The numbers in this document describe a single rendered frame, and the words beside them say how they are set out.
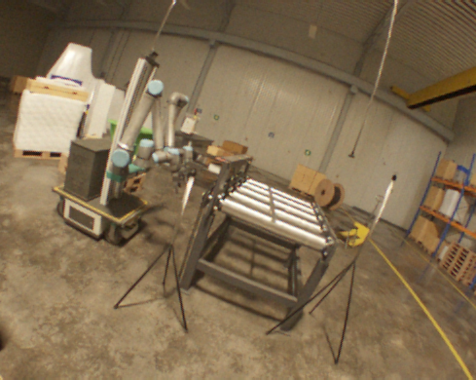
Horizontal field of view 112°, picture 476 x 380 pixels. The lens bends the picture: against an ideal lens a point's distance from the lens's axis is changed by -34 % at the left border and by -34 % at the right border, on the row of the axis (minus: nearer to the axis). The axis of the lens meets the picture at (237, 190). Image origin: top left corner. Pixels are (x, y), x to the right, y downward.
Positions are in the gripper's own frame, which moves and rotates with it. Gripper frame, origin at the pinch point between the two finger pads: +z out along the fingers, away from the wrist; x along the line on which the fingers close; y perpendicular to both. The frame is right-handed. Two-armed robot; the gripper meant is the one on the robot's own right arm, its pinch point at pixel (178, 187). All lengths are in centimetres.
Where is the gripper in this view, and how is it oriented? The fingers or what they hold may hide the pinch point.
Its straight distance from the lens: 210.7
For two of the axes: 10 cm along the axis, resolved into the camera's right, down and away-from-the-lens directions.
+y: -10.0, 0.7, -0.3
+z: 0.5, 9.2, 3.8
